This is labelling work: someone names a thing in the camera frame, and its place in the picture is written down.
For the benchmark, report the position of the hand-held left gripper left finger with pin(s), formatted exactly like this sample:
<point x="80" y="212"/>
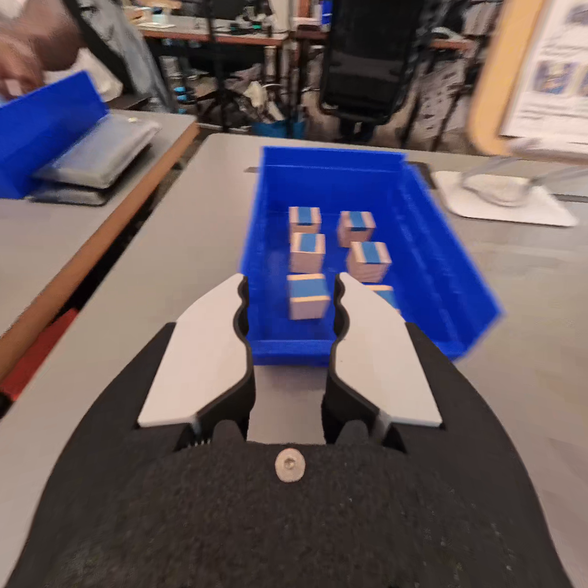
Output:
<point x="197" y="363"/>

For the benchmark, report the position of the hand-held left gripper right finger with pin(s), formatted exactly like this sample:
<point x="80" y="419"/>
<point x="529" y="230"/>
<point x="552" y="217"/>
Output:
<point x="386" y="367"/>

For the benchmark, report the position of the blue plastic bin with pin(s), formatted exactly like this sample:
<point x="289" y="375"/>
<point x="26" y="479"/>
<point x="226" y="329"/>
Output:
<point x="50" y="133"/>
<point x="427" y="275"/>

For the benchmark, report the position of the cluster of taped wooden cubes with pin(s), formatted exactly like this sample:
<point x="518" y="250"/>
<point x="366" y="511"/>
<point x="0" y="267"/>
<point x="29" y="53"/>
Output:
<point x="307" y="257"/>

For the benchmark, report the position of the grey table with wooden edge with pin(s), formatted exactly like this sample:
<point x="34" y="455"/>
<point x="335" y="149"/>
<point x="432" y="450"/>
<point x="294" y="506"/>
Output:
<point x="46" y="239"/>

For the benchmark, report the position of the grey padded case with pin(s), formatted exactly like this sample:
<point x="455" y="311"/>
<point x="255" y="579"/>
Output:
<point x="101" y="151"/>
<point x="69" y="195"/>

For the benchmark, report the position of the wood and white document stand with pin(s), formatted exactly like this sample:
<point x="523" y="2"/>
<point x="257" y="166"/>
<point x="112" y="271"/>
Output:
<point x="487" y="92"/>

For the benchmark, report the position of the brown background table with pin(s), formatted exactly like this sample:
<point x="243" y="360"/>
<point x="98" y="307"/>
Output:
<point x="206" y="34"/>

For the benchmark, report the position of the printed instruction sheet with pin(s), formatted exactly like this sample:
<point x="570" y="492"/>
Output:
<point x="551" y="69"/>

